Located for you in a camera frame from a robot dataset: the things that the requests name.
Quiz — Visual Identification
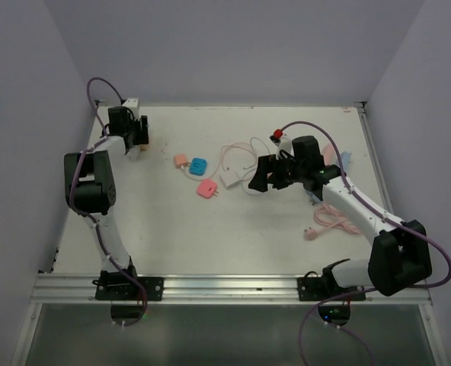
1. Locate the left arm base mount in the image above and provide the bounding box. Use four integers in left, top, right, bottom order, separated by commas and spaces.
92, 272, 165, 301

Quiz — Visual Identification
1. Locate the purple cable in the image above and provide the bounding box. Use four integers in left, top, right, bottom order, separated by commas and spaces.
280, 121, 451, 366
69, 77, 149, 306

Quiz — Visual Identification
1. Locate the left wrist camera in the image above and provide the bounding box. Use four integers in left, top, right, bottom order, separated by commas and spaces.
122, 98, 139, 117

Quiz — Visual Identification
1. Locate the pink power strip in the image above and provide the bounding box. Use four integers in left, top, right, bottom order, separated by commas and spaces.
321, 143, 335, 165

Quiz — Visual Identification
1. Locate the salmon charger plug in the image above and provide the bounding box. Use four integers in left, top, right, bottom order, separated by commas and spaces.
174, 154, 189, 169

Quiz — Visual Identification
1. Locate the white usb charger block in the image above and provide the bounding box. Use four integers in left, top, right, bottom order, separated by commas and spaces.
219, 170, 241, 190

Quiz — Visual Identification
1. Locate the hot pink plug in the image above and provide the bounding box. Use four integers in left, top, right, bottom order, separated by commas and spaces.
196, 179, 218, 199

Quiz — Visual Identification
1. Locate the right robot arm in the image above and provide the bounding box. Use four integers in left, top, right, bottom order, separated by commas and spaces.
248, 131, 432, 300

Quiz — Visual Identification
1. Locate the thin pink usb cable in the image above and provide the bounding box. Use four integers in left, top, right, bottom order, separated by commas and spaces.
179, 143, 257, 182

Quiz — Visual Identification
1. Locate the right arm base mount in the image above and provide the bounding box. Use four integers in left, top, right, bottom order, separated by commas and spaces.
296, 271, 357, 302

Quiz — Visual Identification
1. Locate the pink power strip cord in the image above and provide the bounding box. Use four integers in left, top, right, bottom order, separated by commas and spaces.
303, 201, 363, 242

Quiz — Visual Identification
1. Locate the white plug cube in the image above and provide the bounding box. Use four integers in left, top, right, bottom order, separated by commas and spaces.
126, 146, 141, 162

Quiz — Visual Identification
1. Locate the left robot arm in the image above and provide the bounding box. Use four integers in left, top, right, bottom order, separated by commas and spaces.
63, 98, 149, 300

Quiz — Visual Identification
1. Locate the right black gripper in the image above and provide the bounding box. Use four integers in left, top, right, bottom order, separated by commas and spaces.
248, 152, 305, 192

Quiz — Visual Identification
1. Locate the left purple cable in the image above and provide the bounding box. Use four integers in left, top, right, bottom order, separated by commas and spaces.
69, 77, 149, 306

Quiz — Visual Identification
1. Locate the cyan plug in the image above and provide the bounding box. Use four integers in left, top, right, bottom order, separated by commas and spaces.
189, 157, 207, 176

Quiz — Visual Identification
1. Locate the blue power strip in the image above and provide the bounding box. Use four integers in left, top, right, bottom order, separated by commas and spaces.
338, 151, 351, 173

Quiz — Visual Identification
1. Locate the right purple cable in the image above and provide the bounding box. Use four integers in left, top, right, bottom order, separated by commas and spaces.
280, 121, 451, 366

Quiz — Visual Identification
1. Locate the aluminium front rail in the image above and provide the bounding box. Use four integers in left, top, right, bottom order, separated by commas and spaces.
30, 272, 428, 306

